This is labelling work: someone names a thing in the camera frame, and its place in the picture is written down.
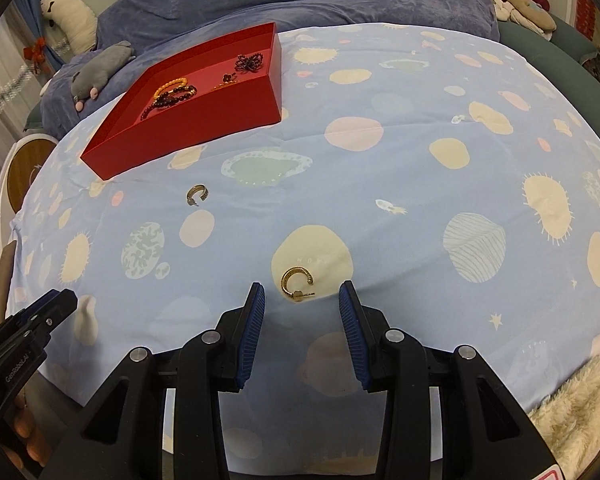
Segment person's left hand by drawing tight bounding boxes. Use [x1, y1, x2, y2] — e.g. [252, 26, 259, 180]
[7, 400, 48, 467]

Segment green sofa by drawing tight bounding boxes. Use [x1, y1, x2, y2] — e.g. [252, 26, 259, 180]
[495, 10, 600, 86]

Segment red ribbon bow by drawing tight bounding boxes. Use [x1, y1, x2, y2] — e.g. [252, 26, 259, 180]
[22, 37, 48, 73]

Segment white fluffy blanket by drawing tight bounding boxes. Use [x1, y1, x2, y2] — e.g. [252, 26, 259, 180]
[527, 352, 600, 480]

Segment grey plush mouse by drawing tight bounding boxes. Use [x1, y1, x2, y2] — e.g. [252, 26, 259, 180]
[70, 41, 137, 112]

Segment red cardboard box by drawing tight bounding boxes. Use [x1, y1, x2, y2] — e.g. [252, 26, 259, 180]
[80, 21, 284, 181]

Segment purple bead strand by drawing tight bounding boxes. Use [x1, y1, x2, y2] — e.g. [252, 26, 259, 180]
[234, 52, 266, 73]

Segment dark bead bracelet gold charms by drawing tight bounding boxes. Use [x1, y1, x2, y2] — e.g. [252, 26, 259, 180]
[152, 86, 198, 109]

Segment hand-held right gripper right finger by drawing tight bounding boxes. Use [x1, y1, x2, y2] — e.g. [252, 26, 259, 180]
[339, 280, 561, 480]

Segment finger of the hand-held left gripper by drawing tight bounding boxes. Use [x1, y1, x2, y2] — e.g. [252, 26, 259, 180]
[0, 321, 47, 367]
[10, 288, 79, 334]

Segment white sheer curtain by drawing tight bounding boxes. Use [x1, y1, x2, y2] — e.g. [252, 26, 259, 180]
[0, 10, 46, 161]

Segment light blue planet-print sheet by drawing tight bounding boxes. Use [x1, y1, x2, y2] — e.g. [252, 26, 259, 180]
[7, 22, 600, 461]

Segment yellow bead bracelet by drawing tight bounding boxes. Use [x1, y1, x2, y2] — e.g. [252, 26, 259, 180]
[154, 77, 188, 101]

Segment beige plush toy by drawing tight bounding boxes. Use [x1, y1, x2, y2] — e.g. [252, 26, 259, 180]
[467, 0, 558, 41]

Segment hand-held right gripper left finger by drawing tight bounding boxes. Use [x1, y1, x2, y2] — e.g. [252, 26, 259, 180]
[40, 282, 266, 480]

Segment white machine with wooden disc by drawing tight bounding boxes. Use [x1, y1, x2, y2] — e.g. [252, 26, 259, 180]
[0, 132, 61, 281]

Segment white plush toy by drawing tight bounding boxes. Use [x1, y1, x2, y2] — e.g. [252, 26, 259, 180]
[40, 0, 99, 53]

